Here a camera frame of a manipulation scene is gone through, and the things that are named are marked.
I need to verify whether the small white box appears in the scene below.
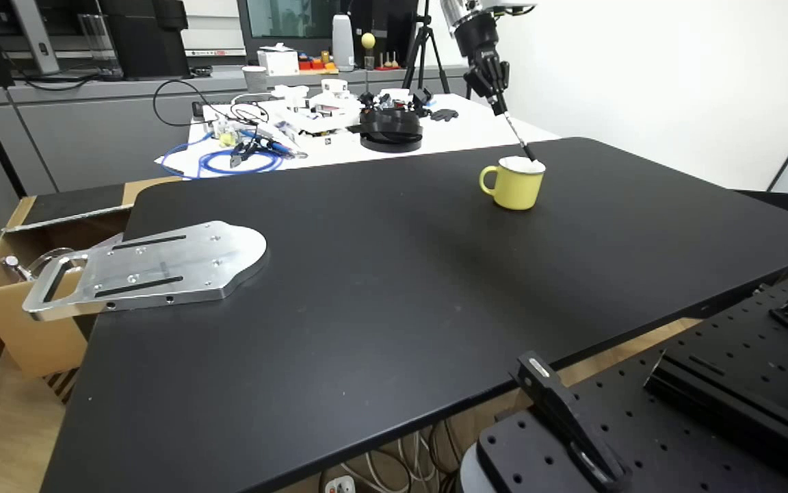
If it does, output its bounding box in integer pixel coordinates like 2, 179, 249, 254
255, 41, 301, 76

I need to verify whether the black camera tripod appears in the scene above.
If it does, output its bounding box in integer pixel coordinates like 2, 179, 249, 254
400, 0, 450, 94

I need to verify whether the glass window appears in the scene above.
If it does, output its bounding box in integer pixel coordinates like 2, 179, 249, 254
236, 0, 341, 63

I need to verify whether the black mounting bar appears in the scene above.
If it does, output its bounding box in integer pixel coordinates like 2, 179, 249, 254
643, 309, 788, 487

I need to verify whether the white power strip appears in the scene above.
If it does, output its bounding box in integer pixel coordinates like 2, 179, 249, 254
319, 469, 362, 493

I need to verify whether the white electronic device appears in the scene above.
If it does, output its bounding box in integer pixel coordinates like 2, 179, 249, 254
266, 80, 364, 135

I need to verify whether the blue coiled cable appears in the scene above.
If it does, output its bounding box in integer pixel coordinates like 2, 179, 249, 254
193, 141, 288, 180

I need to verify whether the grey metal stand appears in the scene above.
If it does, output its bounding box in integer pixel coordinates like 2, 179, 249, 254
5, 0, 63, 76

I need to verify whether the grey cabinet counter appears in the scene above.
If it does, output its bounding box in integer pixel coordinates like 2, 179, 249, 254
0, 65, 260, 278

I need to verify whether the white table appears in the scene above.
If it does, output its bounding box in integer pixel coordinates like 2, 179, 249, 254
152, 86, 561, 180

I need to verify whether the white bottle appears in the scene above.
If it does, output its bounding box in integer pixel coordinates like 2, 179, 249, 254
331, 10, 359, 73

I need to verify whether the silver metal plate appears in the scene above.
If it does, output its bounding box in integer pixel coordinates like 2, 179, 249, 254
20, 216, 269, 324

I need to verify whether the black headset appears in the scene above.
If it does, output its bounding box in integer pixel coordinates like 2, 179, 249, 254
359, 91, 426, 154

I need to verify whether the black table clamp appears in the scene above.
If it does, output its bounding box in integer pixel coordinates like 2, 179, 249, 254
511, 351, 635, 487

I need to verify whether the slim pen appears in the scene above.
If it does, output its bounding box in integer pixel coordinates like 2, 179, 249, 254
500, 106, 542, 167

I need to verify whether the large cardboard box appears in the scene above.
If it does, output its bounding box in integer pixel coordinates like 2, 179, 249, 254
0, 176, 186, 380

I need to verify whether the yellow mug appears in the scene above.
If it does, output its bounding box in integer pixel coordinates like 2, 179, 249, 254
476, 154, 549, 213

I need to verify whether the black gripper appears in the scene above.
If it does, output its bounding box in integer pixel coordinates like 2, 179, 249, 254
450, 6, 516, 117

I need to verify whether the black perforated breadboard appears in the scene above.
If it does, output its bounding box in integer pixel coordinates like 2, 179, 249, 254
472, 268, 788, 493

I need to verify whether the black monitor back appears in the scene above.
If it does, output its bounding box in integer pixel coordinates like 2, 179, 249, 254
100, 0, 192, 80

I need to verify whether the white cable bundle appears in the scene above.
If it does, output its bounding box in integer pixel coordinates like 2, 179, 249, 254
355, 427, 457, 493

